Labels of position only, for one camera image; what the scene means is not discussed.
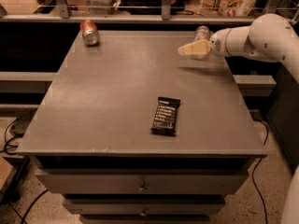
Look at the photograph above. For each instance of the red coke can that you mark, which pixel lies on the red coke can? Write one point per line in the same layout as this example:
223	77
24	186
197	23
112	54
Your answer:
90	33

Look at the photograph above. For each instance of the black bag behind rail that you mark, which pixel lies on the black bag behind rail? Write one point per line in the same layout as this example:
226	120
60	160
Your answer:
143	0

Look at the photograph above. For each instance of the clear plastic water bottle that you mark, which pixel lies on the clear plastic water bottle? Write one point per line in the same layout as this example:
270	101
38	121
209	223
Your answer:
201	33

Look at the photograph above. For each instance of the middle drawer with knob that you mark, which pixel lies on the middle drawer with knob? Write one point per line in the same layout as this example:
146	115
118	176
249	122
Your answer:
144	207

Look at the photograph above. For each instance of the top drawer with knob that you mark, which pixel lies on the top drawer with knob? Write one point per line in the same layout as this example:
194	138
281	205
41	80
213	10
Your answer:
97	182

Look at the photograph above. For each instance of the grey drawer cabinet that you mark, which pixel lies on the grey drawer cabinet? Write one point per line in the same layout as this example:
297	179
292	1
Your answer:
98	112

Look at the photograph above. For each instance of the black snack bar wrapper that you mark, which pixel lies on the black snack bar wrapper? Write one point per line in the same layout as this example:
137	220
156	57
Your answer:
165	118

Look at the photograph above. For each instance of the drawer with knob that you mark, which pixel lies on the drawer with knob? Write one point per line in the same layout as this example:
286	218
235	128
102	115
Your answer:
144	207
97	182

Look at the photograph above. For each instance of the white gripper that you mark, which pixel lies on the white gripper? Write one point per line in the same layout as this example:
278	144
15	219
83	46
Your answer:
217	44

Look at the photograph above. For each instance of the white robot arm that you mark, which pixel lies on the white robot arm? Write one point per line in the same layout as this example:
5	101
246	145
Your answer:
270	38

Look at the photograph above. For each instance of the metal railing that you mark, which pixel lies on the metal railing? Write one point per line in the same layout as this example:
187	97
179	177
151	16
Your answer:
76	11

